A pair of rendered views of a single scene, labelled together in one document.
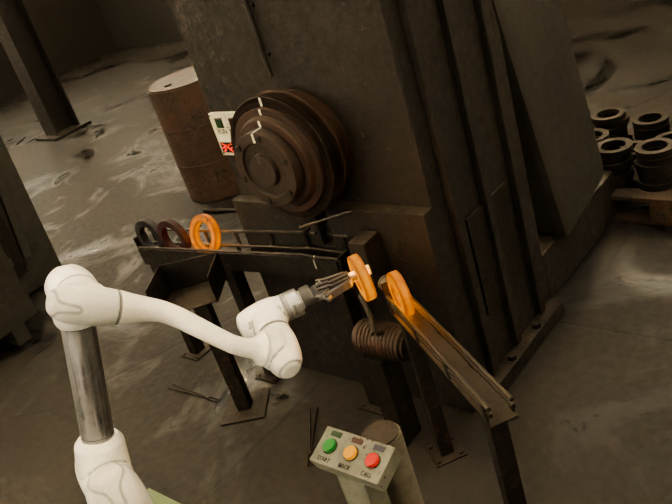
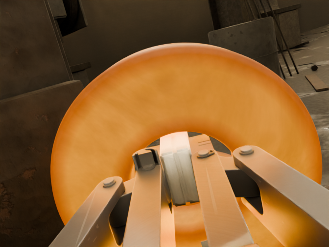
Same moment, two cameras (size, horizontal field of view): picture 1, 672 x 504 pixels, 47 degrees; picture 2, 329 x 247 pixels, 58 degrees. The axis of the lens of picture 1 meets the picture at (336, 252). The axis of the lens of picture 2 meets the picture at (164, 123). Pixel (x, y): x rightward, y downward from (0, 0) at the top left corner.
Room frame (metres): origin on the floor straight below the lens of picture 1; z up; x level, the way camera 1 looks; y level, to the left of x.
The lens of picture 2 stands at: (2.13, 0.11, 0.89)
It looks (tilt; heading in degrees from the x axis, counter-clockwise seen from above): 15 degrees down; 283
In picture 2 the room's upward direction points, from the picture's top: 14 degrees counter-clockwise
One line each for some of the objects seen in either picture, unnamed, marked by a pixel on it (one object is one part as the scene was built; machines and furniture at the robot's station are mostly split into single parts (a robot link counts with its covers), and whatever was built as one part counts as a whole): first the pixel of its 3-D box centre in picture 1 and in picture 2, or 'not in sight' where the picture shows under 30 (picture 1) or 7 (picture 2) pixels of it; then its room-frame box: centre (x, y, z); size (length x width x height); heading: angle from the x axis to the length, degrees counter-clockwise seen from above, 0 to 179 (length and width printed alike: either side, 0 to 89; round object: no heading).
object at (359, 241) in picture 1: (371, 264); not in sight; (2.48, -0.11, 0.68); 0.11 x 0.08 x 0.24; 133
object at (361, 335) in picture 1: (398, 383); not in sight; (2.31, -0.07, 0.27); 0.22 x 0.13 x 0.53; 43
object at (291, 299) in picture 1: (293, 303); not in sight; (2.13, 0.18, 0.82); 0.09 x 0.06 x 0.09; 9
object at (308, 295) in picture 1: (314, 294); not in sight; (2.14, 0.10, 0.82); 0.09 x 0.08 x 0.07; 99
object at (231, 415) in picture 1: (213, 342); not in sight; (2.85, 0.61, 0.36); 0.26 x 0.20 x 0.72; 78
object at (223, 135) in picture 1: (238, 133); not in sight; (2.97, 0.22, 1.15); 0.26 x 0.02 x 0.18; 43
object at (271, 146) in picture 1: (268, 168); not in sight; (2.58, 0.13, 1.11); 0.28 x 0.06 x 0.28; 43
